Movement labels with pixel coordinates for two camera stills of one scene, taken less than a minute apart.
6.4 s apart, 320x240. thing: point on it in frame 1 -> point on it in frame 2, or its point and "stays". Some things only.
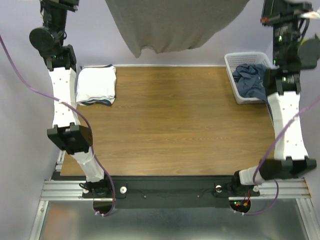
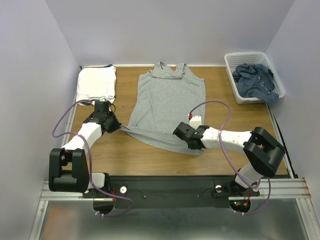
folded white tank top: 96,82 stays
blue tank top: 249,80 stays
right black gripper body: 285,19 -> 180,130
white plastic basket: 232,60 stays
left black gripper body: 56,11 -> 114,124
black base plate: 169,192 stays
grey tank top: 174,25 -> 165,98
